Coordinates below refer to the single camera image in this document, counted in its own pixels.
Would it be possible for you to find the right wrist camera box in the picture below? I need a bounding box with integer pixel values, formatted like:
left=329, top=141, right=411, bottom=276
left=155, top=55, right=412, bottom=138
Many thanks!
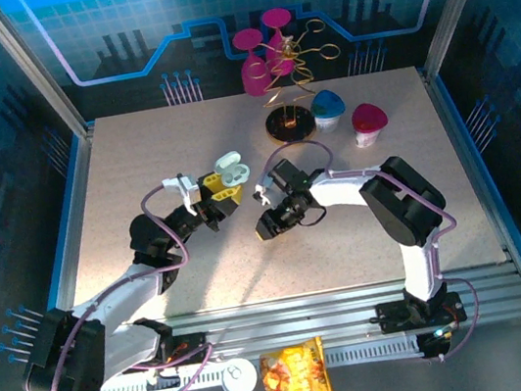
left=251, top=181, right=274, bottom=208

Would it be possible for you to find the aluminium table frame rail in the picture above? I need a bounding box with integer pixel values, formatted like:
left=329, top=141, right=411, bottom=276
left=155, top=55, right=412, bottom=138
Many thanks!
left=24, top=260, right=521, bottom=391

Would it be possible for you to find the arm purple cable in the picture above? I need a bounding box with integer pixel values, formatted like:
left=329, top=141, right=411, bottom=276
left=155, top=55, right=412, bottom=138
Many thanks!
left=256, top=118, right=488, bottom=385
left=17, top=179, right=221, bottom=391

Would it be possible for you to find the yellow snack bag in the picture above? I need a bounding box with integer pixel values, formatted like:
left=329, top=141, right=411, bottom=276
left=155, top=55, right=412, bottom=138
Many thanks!
left=256, top=334, right=334, bottom=391

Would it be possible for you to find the mint earbud charging case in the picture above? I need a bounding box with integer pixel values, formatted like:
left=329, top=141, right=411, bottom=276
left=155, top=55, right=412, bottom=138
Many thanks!
left=211, top=148, right=254, bottom=189

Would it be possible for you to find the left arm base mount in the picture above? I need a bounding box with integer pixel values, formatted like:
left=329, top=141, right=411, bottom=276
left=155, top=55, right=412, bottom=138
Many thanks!
left=115, top=327, right=213, bottom=377

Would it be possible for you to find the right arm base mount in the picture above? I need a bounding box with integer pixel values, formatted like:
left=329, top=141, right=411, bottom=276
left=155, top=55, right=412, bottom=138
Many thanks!
left=374, top=289, right=469, bottom=336

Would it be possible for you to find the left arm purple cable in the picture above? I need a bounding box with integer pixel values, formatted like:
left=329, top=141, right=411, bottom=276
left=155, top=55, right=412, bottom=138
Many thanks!
left=17, top=179, right=221, bottom=391

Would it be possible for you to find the white slotted cable duct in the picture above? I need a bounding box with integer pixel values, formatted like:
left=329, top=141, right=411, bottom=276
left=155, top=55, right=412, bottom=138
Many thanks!
left=91, top=332, right=423, bottom=391

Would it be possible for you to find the pink wine glass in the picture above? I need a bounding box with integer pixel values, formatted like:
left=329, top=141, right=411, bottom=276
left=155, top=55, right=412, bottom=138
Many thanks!
left=230, top=25, right=274, bottom=99
left=260, top=5, right=302, bottom=78

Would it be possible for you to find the aluminium frame post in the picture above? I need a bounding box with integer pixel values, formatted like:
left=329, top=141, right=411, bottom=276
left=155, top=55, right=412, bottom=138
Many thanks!
left=0, top=0, right=91, bottom=151
left=410, top=0, right=521, bottom=81

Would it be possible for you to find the pink lid plastic cup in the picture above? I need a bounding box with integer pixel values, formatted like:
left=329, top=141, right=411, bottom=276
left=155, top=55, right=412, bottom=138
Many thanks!
left=349, top=99, right=392, bottom=151

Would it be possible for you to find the blue lid plastic cup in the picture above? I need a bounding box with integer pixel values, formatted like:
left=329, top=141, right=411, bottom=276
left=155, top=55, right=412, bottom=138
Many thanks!
left=307, top=86, right=350, bottom=137

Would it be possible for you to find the silver tin can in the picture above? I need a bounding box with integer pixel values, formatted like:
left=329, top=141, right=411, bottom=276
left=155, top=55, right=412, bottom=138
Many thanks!
left=216, top=354, right=261, bottom=391

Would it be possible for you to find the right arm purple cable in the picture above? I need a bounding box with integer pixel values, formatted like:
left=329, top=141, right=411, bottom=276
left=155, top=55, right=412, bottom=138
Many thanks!
left=256, top=118, right=488, bottom=385

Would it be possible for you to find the blue table edge strip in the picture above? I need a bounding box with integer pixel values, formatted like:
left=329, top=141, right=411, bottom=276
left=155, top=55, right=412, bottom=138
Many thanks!
left=24, top=132, right=111, bottom=309
left=433, top=66, right=521, bottom=286

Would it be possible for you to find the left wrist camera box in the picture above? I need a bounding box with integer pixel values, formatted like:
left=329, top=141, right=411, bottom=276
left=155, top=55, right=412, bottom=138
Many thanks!
left=161, top=169, right=206, bottom=221

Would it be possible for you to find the gold wire glass rack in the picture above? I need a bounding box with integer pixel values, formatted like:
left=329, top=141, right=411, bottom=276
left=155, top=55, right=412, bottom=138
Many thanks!
left=249, top=14, right=355, bottom=151

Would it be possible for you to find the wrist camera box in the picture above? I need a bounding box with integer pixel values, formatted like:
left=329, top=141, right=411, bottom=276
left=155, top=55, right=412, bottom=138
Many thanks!
left=161, top=169, right=206, bottom=221
left=251, top=181, right=274, bottom=208

